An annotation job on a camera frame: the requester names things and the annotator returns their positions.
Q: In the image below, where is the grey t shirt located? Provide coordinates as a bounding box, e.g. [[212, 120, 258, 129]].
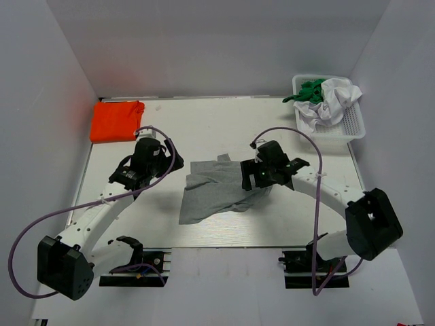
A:
[[179, 153, 272, 225]]

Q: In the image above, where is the white t shirt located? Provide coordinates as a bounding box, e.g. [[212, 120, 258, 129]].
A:
[[294, 78, 362, 134]]

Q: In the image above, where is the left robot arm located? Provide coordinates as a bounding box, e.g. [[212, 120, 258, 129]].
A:
[[37, 137, 184, 300]]

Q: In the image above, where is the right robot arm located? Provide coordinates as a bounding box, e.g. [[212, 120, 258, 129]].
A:
[[241, 141, 404, 271]]

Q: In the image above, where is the folded orange t shirt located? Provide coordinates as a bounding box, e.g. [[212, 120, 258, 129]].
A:
[[89, 101, 145, 143]]

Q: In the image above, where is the green t shirt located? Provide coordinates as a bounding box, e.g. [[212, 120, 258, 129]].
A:
[[282, 79, 325, 105]]

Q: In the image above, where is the white plastic basket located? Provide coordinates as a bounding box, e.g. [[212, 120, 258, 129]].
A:
[[292, 74, 366, 146]]

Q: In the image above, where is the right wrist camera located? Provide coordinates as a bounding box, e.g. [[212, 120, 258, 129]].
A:
[[249, 139, 266, 152]]

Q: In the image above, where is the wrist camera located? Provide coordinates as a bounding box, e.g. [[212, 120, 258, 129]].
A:
[[249, 139, 266, 152], [134, 127, 156, 142]]

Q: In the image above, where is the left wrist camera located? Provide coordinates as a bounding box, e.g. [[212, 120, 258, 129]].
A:
[[134, 127, 156, 142]]

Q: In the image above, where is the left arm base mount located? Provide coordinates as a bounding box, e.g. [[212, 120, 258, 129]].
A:
[[99, 236, 171, 288]]

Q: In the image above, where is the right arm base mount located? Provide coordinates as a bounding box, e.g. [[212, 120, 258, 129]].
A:
[[278, 242, 349, 289]]

